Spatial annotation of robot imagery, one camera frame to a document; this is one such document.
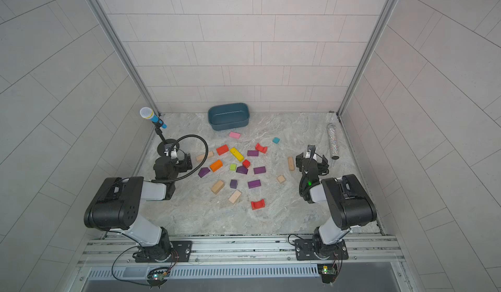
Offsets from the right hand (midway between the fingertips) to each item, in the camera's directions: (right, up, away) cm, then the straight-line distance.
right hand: (313, 152), depth 94 cm
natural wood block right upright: (-10, -6, +1) cm, 12 cm away
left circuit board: (-60, -38, -30) cm, 77 cm away
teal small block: (-17, +5, +12) cm, 21 cm away
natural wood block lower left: (-45, -15, -7) cm, 48 cm away
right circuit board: (-2, -39, -26) cm, 47 cm away
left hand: (-63, 0, +1) cm, 63 cm away
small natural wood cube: (-16, -12, -4) cm, 20 cm away
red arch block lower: (-27, -21, -12) cm, 36 cm away
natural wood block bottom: (-37, -19, -9) cm, 43 cm away
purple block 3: (-29, -14, -4) cm, 32 cm away
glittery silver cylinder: (+13, +8, +8) cm, 17 cm away
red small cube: (-32, -6, +1) cm, 33 cm away
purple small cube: (-38, -14, -7) cm, 41 cm away
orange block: (-47, -7, 0) cm, 47 cm away
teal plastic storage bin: (-44, +19, +21) cm, 52 cm away
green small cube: (-39, -7, 0) cm, 40 cm away
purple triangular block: (-34, -8, -2) cm, 35 cm away
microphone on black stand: (-64, +5, -14) cm, 66 cm away
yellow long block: (-38, -2, +5) cm, 38 cm away
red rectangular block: (-45, 0, +6) cm, 45 cm away
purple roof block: (-53, -9, -2) cm, 53 cm away
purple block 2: (-26, -9, 0) cm, 27 cm away
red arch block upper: (-26, +2, +7) cm, 27 cm away
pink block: (-40, +8, +12) cm, 42 cm away
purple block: (-30, -1, +6) cm, 30 cm away
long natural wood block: (-56, -4, +4) cm, 57 cm away
